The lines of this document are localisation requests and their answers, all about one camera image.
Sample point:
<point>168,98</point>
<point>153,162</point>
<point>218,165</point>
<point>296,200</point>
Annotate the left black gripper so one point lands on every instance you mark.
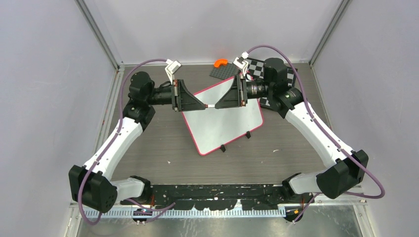
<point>182,99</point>

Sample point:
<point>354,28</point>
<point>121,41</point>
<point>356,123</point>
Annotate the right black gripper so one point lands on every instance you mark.
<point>233,98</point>

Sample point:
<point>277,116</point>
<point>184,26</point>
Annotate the pink framed whiteboard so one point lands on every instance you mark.
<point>211,128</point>

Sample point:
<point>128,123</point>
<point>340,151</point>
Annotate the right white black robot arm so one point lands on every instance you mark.
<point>345,168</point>

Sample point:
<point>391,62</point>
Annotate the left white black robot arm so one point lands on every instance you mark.
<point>91,184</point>

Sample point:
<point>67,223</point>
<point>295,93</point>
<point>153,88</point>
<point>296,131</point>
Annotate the grey lego baseplate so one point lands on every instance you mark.
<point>224,71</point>

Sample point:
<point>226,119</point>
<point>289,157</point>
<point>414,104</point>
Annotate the black white checkerboard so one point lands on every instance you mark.
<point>255,71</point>

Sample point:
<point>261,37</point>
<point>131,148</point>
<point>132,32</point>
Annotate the orange curved plastic piece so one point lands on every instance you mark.
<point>220,62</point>

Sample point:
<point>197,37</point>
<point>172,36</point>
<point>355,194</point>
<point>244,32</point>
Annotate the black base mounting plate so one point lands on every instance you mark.
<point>220,197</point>

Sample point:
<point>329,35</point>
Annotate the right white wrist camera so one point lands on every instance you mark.
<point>242,63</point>

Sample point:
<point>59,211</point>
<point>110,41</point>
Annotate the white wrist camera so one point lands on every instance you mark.
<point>171,68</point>
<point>242,63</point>

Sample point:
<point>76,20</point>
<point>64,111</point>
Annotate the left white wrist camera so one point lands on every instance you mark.
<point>171,68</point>

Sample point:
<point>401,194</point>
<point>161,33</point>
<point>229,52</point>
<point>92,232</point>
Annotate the white slotted cable duct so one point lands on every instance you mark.
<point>194,213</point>

